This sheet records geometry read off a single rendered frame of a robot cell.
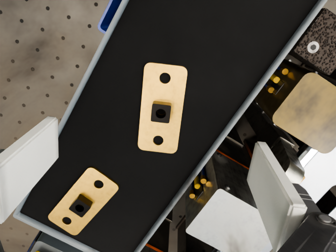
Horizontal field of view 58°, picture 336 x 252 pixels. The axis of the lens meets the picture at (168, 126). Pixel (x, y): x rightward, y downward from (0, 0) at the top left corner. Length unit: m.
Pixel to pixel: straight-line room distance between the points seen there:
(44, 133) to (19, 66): 0.65
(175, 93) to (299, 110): 0.17
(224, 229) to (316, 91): 0.20
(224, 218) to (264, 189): 0.23
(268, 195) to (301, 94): 0.23
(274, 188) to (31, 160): 0.13
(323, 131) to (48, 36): 0.62
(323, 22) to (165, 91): 0.18
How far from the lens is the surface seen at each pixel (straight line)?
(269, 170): 0.17
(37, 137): 0.18
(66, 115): 0.29
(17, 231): 1.08
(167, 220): 0.76
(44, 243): 0.42
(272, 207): 0.17
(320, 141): 0.41
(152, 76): 0.27
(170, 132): 0.28
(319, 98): 0.39
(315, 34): 0.35
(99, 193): 0.33
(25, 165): 0.18
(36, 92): 0.83
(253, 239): 0.43
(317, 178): 0.54
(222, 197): 0.38
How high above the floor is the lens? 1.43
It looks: 69 degrees down
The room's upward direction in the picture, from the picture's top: 173 degrees counter-clockwise
